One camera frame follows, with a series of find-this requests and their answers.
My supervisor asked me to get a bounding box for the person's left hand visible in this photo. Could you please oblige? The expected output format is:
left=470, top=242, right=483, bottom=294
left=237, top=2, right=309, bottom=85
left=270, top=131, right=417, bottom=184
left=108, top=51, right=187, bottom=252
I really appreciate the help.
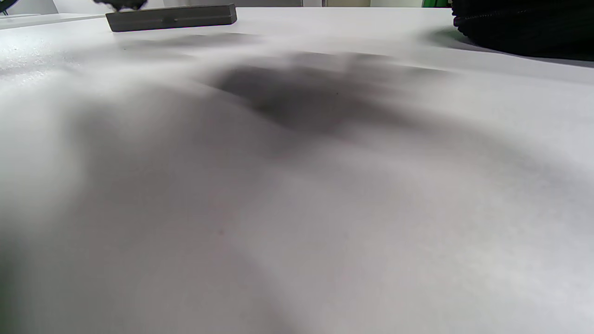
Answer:
left=93, top=0, right=148, bottom=12

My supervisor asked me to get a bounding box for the dark grey stationery box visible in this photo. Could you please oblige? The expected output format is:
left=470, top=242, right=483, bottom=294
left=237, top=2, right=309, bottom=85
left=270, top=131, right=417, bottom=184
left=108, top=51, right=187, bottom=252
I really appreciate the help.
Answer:
left=106, top=4, right=238, bottom=32

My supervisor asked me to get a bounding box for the black fabric backpack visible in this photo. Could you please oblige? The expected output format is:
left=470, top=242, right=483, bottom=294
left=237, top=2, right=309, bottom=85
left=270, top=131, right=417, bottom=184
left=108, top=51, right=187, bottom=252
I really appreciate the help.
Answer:
left=452, top=0, right=594, bottom=61

